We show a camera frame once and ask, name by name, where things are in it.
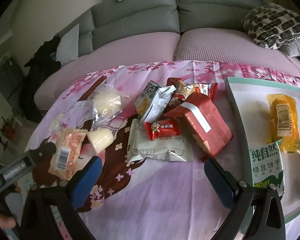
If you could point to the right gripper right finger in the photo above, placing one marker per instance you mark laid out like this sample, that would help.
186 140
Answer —
222 181

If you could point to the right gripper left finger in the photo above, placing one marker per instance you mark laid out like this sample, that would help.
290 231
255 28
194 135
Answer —
83 181

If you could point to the peach barcode pastry packet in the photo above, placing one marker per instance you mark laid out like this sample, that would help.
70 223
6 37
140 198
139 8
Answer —
68 143

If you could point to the green mung bean biscuit packet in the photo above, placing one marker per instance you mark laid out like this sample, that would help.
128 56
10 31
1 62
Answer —
267 167

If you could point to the dark red snack box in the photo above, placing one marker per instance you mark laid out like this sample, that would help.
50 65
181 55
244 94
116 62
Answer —
201 117

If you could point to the white snack packet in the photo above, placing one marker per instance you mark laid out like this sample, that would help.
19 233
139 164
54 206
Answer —
176 148

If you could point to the small red candy packet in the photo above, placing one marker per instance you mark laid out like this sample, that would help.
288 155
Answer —
162 129

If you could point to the orange bread packet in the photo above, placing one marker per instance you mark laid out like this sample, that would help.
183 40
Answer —
284 122

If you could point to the person left hand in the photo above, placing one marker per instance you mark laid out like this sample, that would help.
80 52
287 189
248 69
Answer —
7 222

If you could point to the clear bag white pastry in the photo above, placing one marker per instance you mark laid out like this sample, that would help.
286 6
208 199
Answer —
105 103

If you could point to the pink cartoon print cloth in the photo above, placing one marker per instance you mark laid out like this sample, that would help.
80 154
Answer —
150 198

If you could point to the red cartoon snack packet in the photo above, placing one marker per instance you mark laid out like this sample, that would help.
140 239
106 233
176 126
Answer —
184 90

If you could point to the green white cracker packet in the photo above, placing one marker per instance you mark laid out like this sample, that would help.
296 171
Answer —
153 100

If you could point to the black clothing pile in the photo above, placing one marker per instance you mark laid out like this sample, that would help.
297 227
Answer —
41 66

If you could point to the light grey cushion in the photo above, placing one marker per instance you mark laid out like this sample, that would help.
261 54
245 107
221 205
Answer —
67 50

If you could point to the black white patterned cushion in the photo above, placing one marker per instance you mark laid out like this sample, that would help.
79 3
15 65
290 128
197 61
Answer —
271 26

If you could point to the grey sofa with pink cover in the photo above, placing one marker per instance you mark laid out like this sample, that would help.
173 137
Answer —
113 33

